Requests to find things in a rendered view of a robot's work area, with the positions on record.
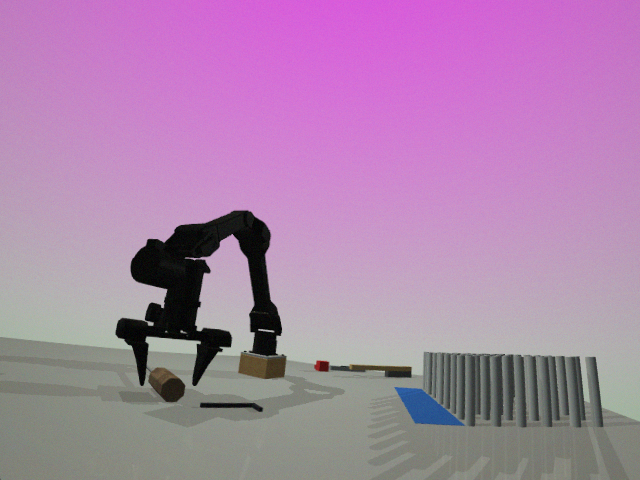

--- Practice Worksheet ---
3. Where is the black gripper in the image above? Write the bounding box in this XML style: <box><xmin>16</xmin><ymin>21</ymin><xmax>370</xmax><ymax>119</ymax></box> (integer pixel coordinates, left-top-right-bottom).
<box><xmin>115</xmin><ymin>291</ymin><xmax>233</xmax><ymax>386</ymax></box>

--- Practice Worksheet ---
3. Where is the blue flat strip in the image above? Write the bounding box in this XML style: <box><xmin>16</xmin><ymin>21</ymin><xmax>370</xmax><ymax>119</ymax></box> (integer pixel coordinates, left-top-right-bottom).
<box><xmin>395</xmin><ymin>387</ymin><xmax>465</xmax><ymax>426</ymax></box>

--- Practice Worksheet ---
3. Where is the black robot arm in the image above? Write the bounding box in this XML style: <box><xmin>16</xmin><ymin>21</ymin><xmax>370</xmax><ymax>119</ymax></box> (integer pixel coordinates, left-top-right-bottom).
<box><xmin>131</xmin><ymin>211</ymin><xmax>282</xmax><ymax>356</ymax></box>

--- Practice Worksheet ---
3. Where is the small red block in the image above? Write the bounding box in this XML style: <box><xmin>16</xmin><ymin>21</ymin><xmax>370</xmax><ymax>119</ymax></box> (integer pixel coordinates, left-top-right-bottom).
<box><xmin>316</xmin><ymin>361</ymin><xmax>330</xmax><ymax>372</ymax></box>

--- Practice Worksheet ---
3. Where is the wooden-handled tool with grey metal shaft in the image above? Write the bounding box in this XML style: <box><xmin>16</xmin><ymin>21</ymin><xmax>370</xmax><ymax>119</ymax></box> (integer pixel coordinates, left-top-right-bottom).
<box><xmin>146</xmin><ymin>364</ymin><xmax>186</xmax><ymax>402</ymax></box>

